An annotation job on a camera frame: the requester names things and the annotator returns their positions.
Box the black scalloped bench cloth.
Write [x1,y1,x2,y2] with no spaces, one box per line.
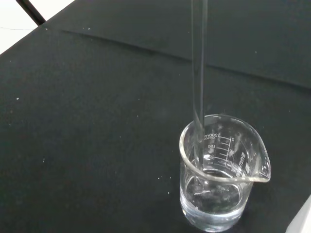
[0,0,311,233]

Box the black tripod leg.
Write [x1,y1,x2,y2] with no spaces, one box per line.
[15,0,47,28]

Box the clear glass beaker with water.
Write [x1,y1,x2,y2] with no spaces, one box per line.
[179,114,272,233]

